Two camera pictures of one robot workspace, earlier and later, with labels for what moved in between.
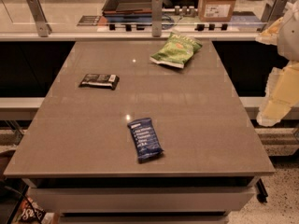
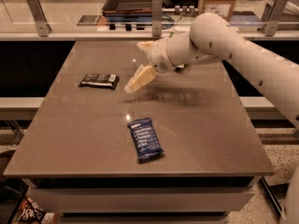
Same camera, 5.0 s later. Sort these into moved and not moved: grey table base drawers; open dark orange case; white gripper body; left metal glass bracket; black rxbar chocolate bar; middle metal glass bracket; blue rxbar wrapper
Moved: white gripper body
Not moved: black rxbar chocolate bar; open dark orange case; blue rxbar wrapper; middle metal glass bracket; left metal glass bracket; grey table base drawers
